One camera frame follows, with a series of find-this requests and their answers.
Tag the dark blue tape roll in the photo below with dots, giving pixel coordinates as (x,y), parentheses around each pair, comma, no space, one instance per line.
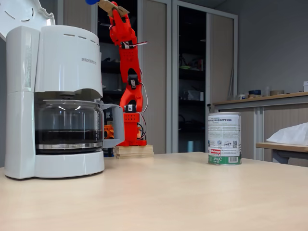
(254,92)

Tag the wooden base block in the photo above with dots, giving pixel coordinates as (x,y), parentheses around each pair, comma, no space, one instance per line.
(134,151)

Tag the white green coffee can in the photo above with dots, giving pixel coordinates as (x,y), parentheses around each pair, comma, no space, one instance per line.
(224,134)

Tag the white shelf box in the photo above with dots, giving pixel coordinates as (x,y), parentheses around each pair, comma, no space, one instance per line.
(195,95)

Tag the grey tall cabinet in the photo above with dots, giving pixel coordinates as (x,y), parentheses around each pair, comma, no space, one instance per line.
(221,48)

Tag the low cabinet wooden top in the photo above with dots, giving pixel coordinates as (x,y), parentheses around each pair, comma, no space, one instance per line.
(276,125)

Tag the side table wooden top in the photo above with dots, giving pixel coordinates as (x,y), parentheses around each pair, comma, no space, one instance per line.
(284,147)

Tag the orange printed part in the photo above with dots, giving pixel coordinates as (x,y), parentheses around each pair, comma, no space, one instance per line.
(108,132)

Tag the small white container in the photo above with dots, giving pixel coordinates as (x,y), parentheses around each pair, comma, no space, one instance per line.
(241,96)

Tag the light blue container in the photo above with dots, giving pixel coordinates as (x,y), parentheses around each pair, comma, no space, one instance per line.
(190,146)

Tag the white plastic bag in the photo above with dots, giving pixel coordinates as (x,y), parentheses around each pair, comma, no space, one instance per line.
(291,134)

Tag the white drip coffee maker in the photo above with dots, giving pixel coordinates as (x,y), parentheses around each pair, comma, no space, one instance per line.
(60,60)

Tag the beige tape roll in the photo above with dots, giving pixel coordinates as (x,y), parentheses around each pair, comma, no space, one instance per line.
(276,93)

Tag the red robot arm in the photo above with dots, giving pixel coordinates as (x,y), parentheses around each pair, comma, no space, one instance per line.
(130,62)

